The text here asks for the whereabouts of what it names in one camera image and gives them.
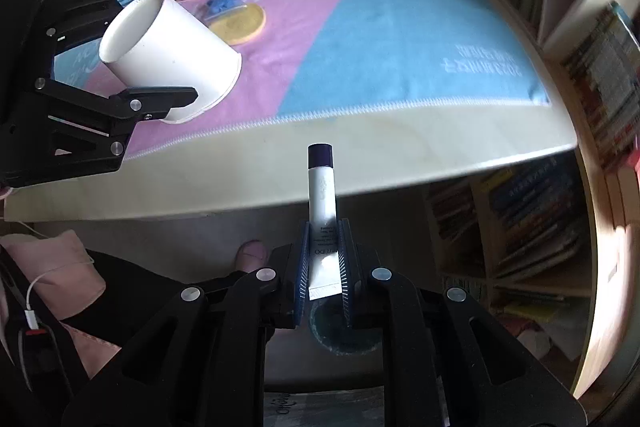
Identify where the pink and blue printed towel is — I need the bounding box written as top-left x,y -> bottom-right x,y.
52,0 -> 551,158

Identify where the row of colourful books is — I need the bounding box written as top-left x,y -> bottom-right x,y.
560,2 -> 640,172

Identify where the yellow round lid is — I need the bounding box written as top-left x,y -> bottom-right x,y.
207,3 -> 266,46

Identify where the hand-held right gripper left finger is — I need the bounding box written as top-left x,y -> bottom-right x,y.
62,221 -> 312,427

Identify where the grey patterned rug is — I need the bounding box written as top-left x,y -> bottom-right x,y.
264,386 -> 387,427

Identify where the person's leg in black pants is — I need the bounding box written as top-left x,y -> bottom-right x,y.
50,239 -> 273,378

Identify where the dark round bin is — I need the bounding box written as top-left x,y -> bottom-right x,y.
307,297 -> 383,355

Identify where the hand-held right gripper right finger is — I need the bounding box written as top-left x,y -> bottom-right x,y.
337,220 -> 589,427

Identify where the white tube with purple cap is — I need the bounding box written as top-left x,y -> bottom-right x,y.
306,144 -> 346,301

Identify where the white paper cup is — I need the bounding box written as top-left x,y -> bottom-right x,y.
98,0 -> 243,126

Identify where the stack of leaning books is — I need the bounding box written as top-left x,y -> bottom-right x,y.
487,157 -> 592,282

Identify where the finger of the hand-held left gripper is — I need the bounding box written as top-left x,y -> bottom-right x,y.
35,79 -> 199,172
43,0 -> 123,58

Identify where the white cable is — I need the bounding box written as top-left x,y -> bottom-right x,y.
0,217 -> 96,334

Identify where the blue paper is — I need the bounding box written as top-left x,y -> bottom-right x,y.
206,0 -> 244,15

